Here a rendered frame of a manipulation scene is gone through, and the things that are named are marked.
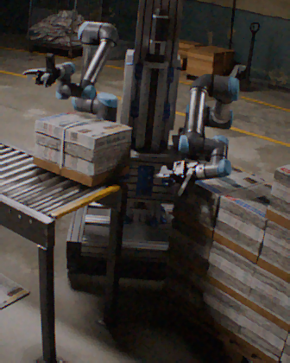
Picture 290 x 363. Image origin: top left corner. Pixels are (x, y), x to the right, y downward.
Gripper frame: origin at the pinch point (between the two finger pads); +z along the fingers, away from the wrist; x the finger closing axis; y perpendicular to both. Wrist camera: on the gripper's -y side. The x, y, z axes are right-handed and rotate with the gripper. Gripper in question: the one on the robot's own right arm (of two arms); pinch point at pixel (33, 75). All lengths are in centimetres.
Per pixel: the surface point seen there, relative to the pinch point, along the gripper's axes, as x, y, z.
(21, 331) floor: -35, 120, 36
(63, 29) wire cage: 383, 123, -637
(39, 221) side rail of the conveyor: -48, 38, 50
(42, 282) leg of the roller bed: -53, 67, 51
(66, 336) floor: -56, 117, 25
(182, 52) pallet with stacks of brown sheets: 155, 106, -656
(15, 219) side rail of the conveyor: -34, 45, 48
